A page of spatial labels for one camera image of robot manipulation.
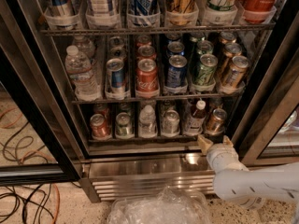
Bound rear water bottle middle shelf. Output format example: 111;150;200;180
73;35;95;59

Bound large coca-cola can top shelf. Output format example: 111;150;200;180
243;0;276;23

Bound left glass fridge door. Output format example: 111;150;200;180
0;43;80;186

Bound front water bottle middle shelf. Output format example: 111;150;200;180
64;45;100;101

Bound clear plastic bag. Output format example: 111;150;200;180
107;187;212;224

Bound black cables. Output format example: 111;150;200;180
0;121;82;224

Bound green can middle shelf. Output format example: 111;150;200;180
193;53;218;86

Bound blue pepsi can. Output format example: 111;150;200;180
165;55;187;88
166;41;185;57

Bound blue tall can top shelf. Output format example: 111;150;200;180
130;0;158;17

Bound red coca-cola can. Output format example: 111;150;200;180
136;59;158;92
137;45;156;61

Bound red can bottom shelf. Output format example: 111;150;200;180
90;114;110;138

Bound gold can middle shelf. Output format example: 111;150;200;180
221;55;249;88

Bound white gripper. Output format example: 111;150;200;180
197;134;248;173

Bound red bull can top shelf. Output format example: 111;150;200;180
50;0;75;17

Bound green silver can bottom shelf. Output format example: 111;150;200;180
116;112;133;138

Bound stainless steel fridge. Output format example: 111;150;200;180
0;0;298;202

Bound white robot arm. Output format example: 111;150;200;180
197;134;299;224

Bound blue red bull can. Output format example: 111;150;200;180
106;58;125;94

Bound orange can bottom shelf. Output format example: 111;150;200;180
206;108;227;133

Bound gold tall can top shelf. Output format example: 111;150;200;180
166;0;195;26

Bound tea bottle white cap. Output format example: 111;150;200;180
184;100;206;135

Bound small water bottle bottom shelf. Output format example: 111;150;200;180
138;105;157;138

